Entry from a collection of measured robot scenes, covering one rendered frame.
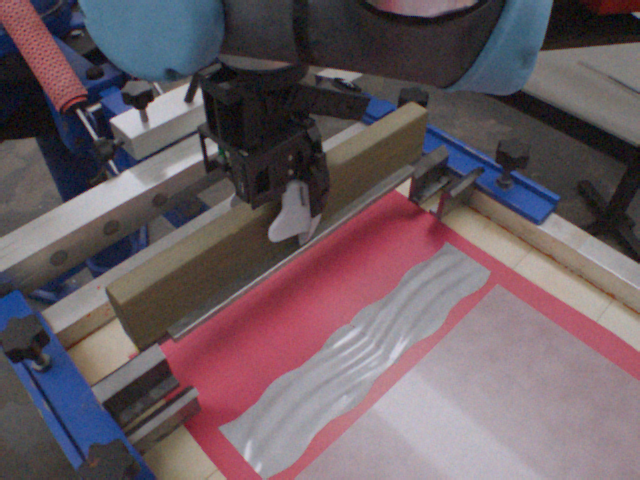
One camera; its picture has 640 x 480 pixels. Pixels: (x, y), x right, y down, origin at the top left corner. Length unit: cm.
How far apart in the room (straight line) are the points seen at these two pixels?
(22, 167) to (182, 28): 241
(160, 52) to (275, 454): 38
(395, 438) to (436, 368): 9
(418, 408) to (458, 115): 222
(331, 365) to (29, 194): 204
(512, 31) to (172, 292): 36
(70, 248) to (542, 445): 54
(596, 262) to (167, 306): 49
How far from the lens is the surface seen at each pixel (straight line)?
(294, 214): 51
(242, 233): 50
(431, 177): 72
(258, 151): 44
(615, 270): 70
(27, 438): 177
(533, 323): 65
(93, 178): 134
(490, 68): 25
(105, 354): 62
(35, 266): 64
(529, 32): 24
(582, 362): 64
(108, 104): 82
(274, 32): 26
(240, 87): 41
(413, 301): 62
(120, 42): 28
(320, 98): 47
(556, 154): 260
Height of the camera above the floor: 146
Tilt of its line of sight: 47 degrees down
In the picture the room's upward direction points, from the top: straight up
